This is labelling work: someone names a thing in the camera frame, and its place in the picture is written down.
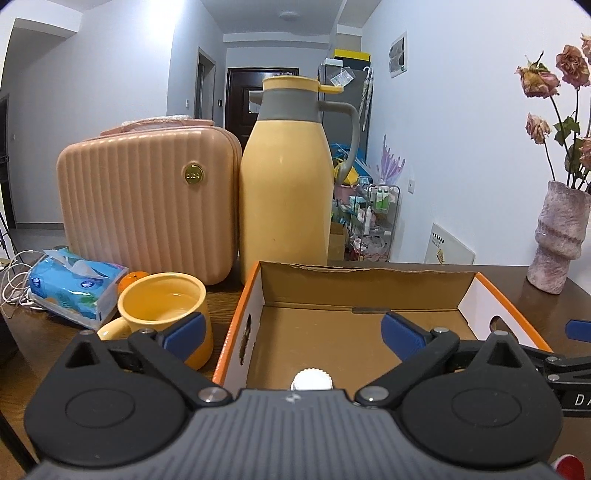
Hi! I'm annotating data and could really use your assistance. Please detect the small brown carton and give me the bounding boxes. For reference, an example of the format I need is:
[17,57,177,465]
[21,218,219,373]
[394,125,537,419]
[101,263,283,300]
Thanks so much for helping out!
[328,222,350,262]

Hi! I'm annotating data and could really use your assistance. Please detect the yellow thermos jug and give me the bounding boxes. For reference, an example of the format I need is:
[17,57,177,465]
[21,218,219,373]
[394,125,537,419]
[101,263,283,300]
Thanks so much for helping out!
[239,75,361,286]

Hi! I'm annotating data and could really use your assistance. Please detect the blue tissue pack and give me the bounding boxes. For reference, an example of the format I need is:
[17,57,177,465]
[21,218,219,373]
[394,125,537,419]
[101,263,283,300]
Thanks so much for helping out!
[28,248,130,331]

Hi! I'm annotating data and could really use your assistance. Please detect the pink ribbed hard case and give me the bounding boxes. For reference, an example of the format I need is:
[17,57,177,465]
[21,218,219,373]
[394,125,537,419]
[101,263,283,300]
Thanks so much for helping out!
[56,117,243,286]

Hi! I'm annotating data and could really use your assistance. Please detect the purple flower decoration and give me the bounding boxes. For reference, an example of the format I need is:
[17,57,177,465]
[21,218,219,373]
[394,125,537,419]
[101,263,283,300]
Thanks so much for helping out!
[376,134,407,186]

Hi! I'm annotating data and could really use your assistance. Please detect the blue plastic object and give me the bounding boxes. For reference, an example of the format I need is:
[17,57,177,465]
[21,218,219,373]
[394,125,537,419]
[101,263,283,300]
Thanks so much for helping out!
[329,143,371,177]

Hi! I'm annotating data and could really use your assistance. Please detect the metal wire storage cart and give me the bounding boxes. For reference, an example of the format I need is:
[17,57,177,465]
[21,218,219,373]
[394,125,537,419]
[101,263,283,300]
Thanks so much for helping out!
[348,183,402,263]

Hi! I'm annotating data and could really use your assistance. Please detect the yellow plastic object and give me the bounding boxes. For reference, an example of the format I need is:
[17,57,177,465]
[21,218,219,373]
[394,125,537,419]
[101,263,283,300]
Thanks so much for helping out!
[334,158,359,184]

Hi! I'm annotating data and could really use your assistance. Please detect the orange cardboard box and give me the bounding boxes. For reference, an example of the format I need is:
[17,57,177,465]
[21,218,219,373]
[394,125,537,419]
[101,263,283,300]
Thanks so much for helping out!
[212,261,555,391]

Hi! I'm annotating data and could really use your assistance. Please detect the yellow ceramic mug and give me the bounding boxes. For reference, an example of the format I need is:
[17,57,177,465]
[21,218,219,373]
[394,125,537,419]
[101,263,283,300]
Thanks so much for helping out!
[96,272,214,371]

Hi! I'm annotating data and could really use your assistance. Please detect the grey refrigerator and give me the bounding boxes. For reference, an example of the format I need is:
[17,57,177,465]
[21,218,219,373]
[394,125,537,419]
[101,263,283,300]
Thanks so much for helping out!
[317,58,376,162]

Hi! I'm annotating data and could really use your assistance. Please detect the red and white case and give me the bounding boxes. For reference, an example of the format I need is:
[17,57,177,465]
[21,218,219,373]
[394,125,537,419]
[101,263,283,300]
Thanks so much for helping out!
[553,454,585,480]

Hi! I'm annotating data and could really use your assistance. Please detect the white charging cables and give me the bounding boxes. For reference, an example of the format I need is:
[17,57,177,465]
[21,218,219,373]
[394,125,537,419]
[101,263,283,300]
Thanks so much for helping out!
[0,250,48,311]

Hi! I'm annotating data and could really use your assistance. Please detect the wall electrical panel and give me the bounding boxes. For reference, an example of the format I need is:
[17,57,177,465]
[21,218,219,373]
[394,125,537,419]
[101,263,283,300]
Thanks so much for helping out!
[389,31,410,79]

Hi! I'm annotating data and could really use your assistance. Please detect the hanging folded umbrella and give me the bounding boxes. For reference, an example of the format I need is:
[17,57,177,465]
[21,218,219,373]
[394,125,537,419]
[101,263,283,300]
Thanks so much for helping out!
[359,66,374,133]

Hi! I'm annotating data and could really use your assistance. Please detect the pink textured vase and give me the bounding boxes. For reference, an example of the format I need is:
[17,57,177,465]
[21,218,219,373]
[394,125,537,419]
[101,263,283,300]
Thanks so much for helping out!
[527,180,591,296]

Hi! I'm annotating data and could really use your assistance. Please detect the black cable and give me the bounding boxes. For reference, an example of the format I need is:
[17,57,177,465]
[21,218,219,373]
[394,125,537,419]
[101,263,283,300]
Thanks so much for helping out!
[0,407,38,474]

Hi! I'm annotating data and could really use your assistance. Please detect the dark wooden door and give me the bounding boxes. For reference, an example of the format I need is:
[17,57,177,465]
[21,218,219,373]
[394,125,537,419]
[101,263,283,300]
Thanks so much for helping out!
[226,67,299,145]

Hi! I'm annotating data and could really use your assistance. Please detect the white flat panel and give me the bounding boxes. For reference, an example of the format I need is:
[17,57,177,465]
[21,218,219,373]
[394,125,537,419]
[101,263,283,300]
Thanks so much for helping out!
[424,222,476,265]

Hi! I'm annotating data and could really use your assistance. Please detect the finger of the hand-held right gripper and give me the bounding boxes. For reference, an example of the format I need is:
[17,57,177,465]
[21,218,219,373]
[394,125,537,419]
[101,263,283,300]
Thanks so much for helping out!
[518,343,591,384]
[566,318,591,343]

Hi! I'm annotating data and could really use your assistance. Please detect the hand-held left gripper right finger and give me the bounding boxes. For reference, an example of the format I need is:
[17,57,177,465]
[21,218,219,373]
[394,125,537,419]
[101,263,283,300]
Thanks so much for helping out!
[355,311,526,410]

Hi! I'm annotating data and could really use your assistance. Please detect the orange fruit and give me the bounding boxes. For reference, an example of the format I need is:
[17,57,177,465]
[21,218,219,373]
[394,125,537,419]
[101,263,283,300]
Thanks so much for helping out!
[117,271,149,294]

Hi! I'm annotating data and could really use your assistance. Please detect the bunch of dried pink roses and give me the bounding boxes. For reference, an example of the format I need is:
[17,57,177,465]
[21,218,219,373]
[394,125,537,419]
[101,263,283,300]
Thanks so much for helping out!
[515,33,591,191]

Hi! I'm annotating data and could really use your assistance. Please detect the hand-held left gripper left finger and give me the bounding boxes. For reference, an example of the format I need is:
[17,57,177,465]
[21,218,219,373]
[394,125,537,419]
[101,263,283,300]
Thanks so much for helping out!
[65,311,232,410]

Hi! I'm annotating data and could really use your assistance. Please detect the white ribbed bottle cap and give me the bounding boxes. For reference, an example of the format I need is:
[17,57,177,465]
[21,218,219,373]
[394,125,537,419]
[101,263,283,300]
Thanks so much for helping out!
[291,367,334,392]

